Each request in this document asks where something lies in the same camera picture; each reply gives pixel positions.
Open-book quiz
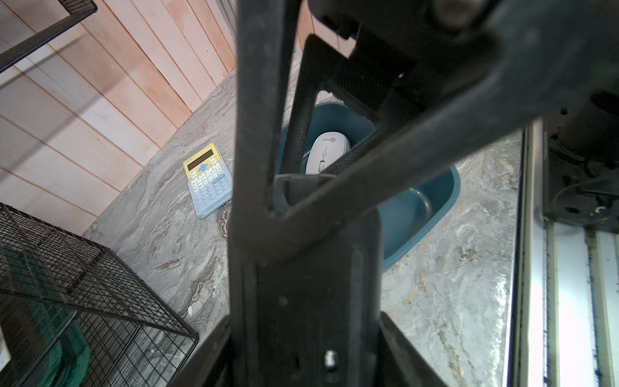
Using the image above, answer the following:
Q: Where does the black wire desk organizer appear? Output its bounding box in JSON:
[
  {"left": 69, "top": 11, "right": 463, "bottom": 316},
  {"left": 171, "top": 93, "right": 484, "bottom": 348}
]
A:
[{"left": 1, "top": 205, "right": 198, "bottom": 386}]

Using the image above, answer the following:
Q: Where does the white mouse top facing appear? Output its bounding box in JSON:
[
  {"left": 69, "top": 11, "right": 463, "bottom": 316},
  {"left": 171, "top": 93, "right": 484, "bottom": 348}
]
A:
[{"left": 305, "top": 132, "right": 351, "bottom": 175}]

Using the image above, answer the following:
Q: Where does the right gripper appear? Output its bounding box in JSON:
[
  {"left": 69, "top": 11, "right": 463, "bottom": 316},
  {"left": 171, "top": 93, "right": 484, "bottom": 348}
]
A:
[{"left": 280, "top": 1, "right": 498, "bottom": 174}]

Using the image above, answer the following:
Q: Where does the yellow blue calculator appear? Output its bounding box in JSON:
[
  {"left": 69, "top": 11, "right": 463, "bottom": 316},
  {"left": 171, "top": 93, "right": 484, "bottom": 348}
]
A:
[{"left": 183, "top": 144, "right": 233, "bottom": 219}]

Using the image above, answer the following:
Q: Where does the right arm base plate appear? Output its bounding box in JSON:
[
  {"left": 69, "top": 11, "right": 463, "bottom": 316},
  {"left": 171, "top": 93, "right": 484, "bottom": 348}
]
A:
[{"left": 543, "top": 124, "right": 618, "bottom": 234}]

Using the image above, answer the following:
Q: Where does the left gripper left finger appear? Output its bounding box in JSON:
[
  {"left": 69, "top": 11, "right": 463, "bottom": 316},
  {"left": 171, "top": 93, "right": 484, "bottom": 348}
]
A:
[{"left": 228, "top": 1, "right": 301, "bottom": 386}]

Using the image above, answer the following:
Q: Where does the teal plastic storage box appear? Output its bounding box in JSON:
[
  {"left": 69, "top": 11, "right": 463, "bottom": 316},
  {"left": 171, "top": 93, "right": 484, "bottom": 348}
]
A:
[{"left": 299, "top": 102, "right": 461, "bottom": 271}]

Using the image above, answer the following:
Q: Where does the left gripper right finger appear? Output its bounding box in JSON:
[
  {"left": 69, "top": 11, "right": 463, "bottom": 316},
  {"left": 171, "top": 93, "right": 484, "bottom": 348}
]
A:
[{"left": 270, "top": 1, "right": 618, "bottom": 261}]

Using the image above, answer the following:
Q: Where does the green zipper pouch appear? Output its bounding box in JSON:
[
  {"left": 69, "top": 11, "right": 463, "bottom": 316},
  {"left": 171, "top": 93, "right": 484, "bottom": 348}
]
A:
[{"left": 1, "top": 245, "right": 91, "bottom": 386}]

